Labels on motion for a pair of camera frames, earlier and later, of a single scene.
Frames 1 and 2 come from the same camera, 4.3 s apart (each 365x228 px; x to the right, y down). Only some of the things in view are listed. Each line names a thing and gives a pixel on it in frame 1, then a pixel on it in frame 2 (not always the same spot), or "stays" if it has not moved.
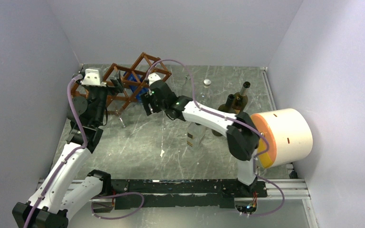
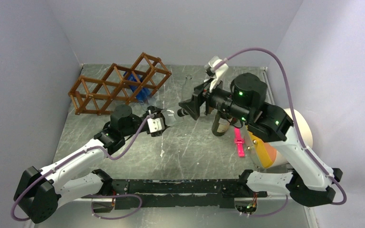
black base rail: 176,193 stays
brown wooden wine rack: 121,87 stays
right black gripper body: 148,98 → 215,99
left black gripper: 117,85 → 151,109
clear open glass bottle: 187,88 stays
